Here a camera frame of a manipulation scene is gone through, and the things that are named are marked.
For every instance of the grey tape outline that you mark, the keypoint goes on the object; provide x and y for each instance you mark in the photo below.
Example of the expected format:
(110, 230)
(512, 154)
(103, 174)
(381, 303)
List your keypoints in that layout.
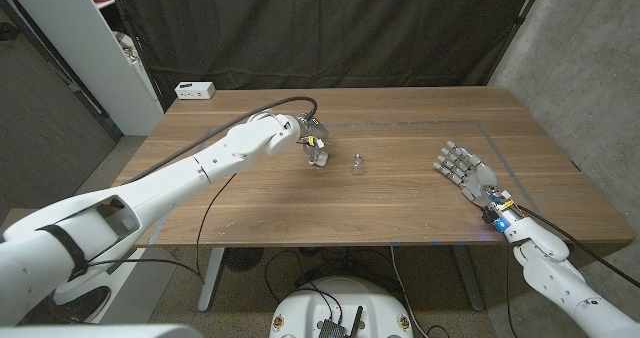
(375, 124)

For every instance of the clear glass light bulb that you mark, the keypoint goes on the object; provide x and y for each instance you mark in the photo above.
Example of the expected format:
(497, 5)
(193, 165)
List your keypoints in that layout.
(357, 164)

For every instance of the white airpods case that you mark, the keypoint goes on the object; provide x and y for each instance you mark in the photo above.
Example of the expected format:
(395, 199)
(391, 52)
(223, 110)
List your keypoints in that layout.
(324, 160)

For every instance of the white power strip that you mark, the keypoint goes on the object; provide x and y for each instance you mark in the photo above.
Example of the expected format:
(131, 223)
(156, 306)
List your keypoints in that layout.
(195, 90)

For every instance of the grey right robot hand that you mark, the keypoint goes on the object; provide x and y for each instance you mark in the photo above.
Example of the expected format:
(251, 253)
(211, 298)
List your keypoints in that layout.
(477, 178)

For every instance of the white robot torso edge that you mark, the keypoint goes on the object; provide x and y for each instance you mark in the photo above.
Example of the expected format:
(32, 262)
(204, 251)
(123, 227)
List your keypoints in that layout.
(100, 332)

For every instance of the black electronics module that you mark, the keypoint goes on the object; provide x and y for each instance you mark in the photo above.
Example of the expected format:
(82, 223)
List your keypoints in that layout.
(330, 329)

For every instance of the black antenna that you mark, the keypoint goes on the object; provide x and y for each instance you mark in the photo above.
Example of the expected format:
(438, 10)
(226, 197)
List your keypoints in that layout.
(356, 320)

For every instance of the white table leg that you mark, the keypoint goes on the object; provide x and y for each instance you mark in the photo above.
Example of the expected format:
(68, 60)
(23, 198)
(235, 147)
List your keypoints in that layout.
(210, 278)
(470, 278)

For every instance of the black round floor fan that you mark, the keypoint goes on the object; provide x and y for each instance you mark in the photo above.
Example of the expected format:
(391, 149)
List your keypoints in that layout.
(243, 258)

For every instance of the white shelf cabinet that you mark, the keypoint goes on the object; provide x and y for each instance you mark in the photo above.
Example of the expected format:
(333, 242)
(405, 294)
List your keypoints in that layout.
(75, 38)

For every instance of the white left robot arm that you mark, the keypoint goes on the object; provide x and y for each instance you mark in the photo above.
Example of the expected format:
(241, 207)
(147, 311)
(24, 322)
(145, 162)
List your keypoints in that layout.
(175, 183)

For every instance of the black sneaker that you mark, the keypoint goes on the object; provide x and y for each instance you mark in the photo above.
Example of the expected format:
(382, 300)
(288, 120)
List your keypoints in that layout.
(85, 303)

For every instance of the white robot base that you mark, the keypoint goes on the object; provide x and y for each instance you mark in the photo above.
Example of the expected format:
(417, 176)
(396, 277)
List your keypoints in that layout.
(341, 303)

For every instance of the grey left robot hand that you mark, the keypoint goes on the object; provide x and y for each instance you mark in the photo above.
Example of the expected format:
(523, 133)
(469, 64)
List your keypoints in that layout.
(315, 133)

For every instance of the black curtain backdrop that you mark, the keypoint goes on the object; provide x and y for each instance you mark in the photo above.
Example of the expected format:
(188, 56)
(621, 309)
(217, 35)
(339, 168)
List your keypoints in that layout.
(325, 28)

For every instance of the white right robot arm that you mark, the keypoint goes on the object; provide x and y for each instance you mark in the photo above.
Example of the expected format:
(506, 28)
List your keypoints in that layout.
(560, 278)

